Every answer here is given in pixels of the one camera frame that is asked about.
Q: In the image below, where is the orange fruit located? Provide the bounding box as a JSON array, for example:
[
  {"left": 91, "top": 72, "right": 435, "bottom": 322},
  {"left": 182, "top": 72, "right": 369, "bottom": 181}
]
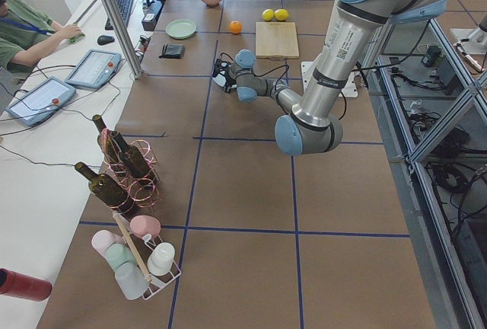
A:
[{"left": 228, "top": 21, "right": 243, "bottom": 34}]

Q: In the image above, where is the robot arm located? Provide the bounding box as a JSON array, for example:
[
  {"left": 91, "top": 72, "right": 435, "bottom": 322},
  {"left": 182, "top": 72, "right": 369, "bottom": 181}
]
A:
[{"left": 212, "top": 0, "right": 447, "bottom": 155}]

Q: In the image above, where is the light green plate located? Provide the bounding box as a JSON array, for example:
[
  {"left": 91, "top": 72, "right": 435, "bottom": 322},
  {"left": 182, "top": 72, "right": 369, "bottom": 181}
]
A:
[{"left": 165, "top": 19, "right": 197, "bottom": 40}]

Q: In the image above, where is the folded grey cloth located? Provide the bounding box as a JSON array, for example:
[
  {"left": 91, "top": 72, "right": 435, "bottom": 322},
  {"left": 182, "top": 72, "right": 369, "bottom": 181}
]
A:
[{"left": 158, "top": 43, "right": 185, "bottom": 59}]

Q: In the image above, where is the wooden cutting board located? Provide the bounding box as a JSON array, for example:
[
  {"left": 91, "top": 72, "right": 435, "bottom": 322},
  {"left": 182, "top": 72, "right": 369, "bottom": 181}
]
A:
[{"left": 255, "top": 21, "right": 300, "bottom": 59}]

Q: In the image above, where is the yellow lemon outer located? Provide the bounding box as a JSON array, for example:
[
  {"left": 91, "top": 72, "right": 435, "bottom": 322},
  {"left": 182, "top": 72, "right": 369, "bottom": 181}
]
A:
[{"left": 262, "top": 8, "right": 275, "bottom": 22}]

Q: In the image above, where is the yellow lemon near board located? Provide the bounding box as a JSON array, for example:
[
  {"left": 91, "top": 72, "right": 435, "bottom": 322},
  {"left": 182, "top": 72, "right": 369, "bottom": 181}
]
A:
[{"left": 274, "top": 8, "right": 289, "bottom": 21}]

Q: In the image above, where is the black keyboard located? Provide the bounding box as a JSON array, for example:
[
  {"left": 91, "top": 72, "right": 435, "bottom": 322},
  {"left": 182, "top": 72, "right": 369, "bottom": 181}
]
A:
[{"left": 115, "top": 0, "right": 134, "bottom": 27}]

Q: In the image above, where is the black computer mouse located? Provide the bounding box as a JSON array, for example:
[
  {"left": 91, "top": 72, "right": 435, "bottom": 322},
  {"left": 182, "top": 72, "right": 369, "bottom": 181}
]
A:
[{"left": 97, "top": 35, "right": 115, "bottom": 46}]

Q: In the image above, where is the dark wine bottle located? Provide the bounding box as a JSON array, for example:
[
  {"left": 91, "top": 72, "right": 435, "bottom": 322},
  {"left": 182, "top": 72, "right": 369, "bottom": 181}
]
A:
[
  {"left": 92, "top": 114, "right": 119, "bottom": 165},
  {"left": 75, "top": 161, "right": 139, "bottom": 219},
  {"left": 110, "top": 131, "right": 158, "bottom": 187}
]

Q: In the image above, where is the teach pendant tablet far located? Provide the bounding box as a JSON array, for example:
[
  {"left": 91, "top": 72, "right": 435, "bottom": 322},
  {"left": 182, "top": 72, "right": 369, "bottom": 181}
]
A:
[{"left": 65, "top": 49, "right": 122, "bottom": 90}]

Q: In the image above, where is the teach pendant tablet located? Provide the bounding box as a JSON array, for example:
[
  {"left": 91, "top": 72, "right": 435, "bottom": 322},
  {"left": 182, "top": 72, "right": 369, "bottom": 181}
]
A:
[
  {"left": 65, "top": 49, "right": 122, "bottom": 90},
  {"left": 6, "top": 77, "right": 76, "bottom": 126}
]

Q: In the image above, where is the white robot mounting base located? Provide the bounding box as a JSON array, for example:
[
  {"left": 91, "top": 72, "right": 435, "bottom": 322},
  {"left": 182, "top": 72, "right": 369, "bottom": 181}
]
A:
[{"left": 301, "top": 61, "right": 359, "bottom": 98}]

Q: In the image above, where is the teach pendant tablet near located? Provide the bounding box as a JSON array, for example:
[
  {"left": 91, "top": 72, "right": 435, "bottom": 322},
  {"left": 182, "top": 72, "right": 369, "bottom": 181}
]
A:
[{"left": 6, "top": 77, "right": 76, "bottom": 126}]

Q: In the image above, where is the white cup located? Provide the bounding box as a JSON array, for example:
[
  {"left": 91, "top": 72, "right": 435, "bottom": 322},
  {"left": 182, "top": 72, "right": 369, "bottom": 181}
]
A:
[{"left": 147, "top": 242, "right": 175, "bottom": 276}]

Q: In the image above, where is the person in green shirt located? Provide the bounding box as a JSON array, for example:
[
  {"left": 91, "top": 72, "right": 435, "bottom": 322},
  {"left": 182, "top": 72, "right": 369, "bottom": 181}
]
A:
[{"left": 1, "top": 0, "right": 84, "bottom": 80}]

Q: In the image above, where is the pale pink cup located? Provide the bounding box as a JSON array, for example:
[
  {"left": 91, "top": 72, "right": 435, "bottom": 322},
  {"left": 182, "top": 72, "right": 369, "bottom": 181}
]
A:
[{"left": 91, "top": 230, "right": 125, "bottom": 258}]

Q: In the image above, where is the pale green cup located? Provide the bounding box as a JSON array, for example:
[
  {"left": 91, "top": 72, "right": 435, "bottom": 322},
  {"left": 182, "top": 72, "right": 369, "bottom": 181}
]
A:
[{"left": 104, "top": 243, "right": 137, "bottom": 271}]

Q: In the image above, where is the pale grey cup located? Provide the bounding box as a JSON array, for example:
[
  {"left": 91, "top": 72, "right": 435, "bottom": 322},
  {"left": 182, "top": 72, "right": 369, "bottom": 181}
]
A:
[{"left": 115, "top": 262, "right": 149, "bottom": 300}]

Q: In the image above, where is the red cylinder bottle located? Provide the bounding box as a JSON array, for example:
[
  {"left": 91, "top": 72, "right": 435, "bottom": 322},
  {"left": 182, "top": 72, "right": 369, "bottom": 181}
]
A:
[{"left": 1, "top": 268, "right": 53, "bottom": 302}]

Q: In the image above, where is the copper wire bottle rack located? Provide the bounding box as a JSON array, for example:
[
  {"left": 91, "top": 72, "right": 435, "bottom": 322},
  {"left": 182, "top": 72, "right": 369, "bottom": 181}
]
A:
[{"left": 102, "top": 138, "right": 159, "bottom": 220}]

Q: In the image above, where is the aluminium frame post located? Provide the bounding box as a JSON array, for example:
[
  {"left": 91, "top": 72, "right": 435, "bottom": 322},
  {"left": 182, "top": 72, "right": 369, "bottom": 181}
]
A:
[{"left": 101, "top": 0, "right": 143, "bottom": 79}]

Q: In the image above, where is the white wire cup rack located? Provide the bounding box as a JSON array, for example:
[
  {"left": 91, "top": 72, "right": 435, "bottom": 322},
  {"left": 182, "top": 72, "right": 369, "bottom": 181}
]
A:
[{"left": 113, "top": 213, "right": 181, "bottom": 300}]

